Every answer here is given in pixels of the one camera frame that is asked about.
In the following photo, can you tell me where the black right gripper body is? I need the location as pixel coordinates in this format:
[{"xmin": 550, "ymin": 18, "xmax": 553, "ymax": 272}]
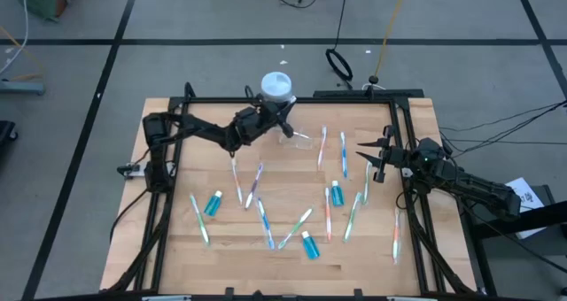
[{"xmin": 374, "ymin": 126, "xmax": 417, "ymax": 182}]

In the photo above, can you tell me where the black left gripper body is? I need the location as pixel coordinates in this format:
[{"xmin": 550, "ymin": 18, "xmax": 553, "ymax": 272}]
[{"xmin": 225, "ymin": 100, "xmax": 284, "ymax": 154}]

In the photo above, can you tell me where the green toothbrush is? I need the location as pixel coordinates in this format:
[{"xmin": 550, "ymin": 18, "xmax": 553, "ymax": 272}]
[
  {"xmin": 189, "ymin": 193, "xmax": 212, "ymax": 248},
  {"xmin": 342, "ymin": 191, "xmax": 364, "ymax": 244},
  {"xmin": 361, "ymin": 160, "xmax": 374, "ymax": 206},
  {"xmin": 276, "ymin": 205, "xmax": 315, "ymax": 251}
]

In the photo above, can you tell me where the clear plastic organizer box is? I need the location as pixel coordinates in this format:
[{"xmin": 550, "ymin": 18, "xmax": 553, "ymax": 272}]
[{"xmin": 278, "ymin": 127, "xmax": 315, "ymax": 151}]

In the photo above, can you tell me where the blue mouthwash bottle white cap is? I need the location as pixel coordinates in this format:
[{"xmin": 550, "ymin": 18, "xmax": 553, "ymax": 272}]
[
  {"xmin": 300, "ymin": 230, "xmax": 321, "ymax": 261},
  {"xmin": 330, "ymin": 180, "xmax": 346, "ymax": 208},
  {"xmin": 203, "ymin": 189, "xmax": 224, "ymax": 218}
]

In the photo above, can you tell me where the white printed booklet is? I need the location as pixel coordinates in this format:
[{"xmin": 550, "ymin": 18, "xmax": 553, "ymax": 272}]
[{"xmin": 504, "ymin": 176, "xmax": 546, "ymax": 240}]

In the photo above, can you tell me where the black side stand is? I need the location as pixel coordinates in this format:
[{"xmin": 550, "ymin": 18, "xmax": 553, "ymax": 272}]
[{"xmin": 458, "ymin": 184, "xmax": 567, "ymax": 258}]

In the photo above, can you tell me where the grey flat floor base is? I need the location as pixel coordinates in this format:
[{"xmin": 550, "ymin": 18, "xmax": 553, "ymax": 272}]
[{"xmin": 0, "ymin": 80, "xmax": 46, "ymax": 96}]

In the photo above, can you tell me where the green orange bag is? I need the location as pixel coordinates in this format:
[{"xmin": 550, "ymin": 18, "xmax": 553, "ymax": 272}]
[{"xmin": 8, "ymin": 0, "xmax": 73, "ymax": 23}]

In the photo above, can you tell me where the black caster object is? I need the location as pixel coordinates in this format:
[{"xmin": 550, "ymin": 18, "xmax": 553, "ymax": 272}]
[{"xmin": 0, "ymin": 120, "xmax": 19, "ymax": 145}]

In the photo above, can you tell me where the black coiled floor cable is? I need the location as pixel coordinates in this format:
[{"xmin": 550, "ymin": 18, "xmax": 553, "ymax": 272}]
[{"xmin": 324, "ymin": 0, "xmax": 354, "ymax": 82}]

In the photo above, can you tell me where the yellow floor cable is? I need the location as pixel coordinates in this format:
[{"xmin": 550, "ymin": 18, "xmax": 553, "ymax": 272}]
[
  {"xmin": 374, "ymin": 0, "xmax": 411, "ymax": 77},
  {"xmin": 0, "ymin": 25, "xmax": 45, "ymax": 81}
]

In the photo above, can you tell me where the black straight floor cable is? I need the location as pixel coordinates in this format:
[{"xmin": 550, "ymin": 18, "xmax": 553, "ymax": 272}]
[{"xmin": 445, "ymin": 137, "xmax": 567, "ymax": 146}]

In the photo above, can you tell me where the black curved arm cable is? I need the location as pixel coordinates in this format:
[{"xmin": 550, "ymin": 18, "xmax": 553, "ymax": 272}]
[{"xmin": 109, "ymin": 188, "xmax": 150, "ymax": 244}]

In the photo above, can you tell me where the black slanted floor cable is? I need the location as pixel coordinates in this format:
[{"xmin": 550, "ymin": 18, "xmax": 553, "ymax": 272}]
[{"xmin": 438, "ymin": 99, "xmax": 567, "ymax": 158}]

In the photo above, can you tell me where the long white floor cable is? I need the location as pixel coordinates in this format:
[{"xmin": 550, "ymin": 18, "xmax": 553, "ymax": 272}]
[{"xmin": 0, "ymin": 0, "xmax": 30, "ymax": 76}]

